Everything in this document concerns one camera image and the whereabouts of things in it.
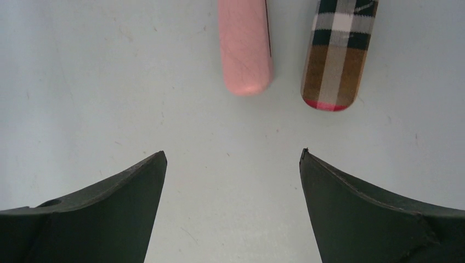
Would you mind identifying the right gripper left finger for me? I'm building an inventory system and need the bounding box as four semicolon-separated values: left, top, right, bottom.
1;151;167;262

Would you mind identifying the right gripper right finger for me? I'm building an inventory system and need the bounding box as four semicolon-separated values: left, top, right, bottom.
299;149;464;262

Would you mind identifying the plaid brown glasses case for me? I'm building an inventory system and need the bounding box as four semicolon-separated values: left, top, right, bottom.
301;0;378;112

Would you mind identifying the pink glasses case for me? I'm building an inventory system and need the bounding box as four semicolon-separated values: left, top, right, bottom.
217;0;274;96

